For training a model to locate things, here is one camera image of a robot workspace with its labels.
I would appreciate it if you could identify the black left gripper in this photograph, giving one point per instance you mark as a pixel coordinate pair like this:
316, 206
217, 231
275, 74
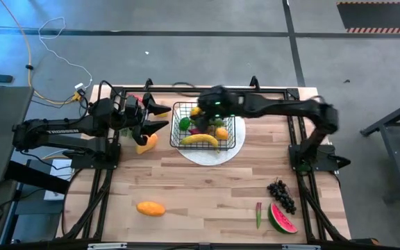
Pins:
130, 125

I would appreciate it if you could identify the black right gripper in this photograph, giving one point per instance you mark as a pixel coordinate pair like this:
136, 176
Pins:
221, 111

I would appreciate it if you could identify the red chili pepper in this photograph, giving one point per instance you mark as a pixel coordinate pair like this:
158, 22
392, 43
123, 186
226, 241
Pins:
194, 131

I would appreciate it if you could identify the yellow lemon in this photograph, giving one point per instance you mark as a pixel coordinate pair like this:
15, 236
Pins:
162, 115
196, 111

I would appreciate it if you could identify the yellow banana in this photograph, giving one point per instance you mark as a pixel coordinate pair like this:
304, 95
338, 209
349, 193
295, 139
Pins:
200, 139

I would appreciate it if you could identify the green lime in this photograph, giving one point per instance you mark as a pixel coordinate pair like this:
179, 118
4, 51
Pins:
185, 124

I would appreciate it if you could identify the orange-yellow round fruit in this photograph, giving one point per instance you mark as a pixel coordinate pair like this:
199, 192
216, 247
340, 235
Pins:
222, 133

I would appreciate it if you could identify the orange mango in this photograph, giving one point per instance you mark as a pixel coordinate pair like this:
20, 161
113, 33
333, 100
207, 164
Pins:
148, 146
150, 209

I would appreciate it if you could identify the dark grape bunch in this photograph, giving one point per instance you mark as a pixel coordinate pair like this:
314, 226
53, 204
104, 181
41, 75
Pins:
281, 196

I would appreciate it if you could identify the watermelon slice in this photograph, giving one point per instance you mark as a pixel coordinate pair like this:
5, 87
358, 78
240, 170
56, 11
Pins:
281, 220

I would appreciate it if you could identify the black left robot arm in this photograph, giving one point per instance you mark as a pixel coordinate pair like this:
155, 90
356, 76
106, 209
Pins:
57, 130

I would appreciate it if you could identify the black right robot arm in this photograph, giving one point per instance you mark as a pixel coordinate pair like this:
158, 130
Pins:
283, 106

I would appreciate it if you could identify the white round woven placemat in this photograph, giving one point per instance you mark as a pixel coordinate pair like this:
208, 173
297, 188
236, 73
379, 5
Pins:
210, 158

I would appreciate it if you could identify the white and yellow plug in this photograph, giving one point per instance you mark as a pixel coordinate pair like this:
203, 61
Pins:
79, 93

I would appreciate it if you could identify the white paper sheet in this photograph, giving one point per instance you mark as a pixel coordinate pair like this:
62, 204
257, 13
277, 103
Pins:
59, 170

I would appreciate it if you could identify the black desk leg bar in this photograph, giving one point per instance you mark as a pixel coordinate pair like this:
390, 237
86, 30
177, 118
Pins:
37, 177

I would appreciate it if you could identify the dark gray desk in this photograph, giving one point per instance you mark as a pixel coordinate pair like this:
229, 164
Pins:
2, 104

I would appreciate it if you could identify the gray metal stand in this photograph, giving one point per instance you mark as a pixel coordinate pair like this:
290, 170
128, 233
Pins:
399, 166

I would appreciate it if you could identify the black hazard-striped floor mat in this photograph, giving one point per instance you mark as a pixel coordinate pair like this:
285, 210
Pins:
380, 15

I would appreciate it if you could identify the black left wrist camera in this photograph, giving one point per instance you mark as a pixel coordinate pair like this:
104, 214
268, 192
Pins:
130, 106

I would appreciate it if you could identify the black metal table frame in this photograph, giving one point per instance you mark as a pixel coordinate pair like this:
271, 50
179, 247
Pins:
97, 194

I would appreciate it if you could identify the silver metal bracket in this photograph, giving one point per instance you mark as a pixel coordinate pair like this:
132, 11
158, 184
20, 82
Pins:
107, 246
300, 247

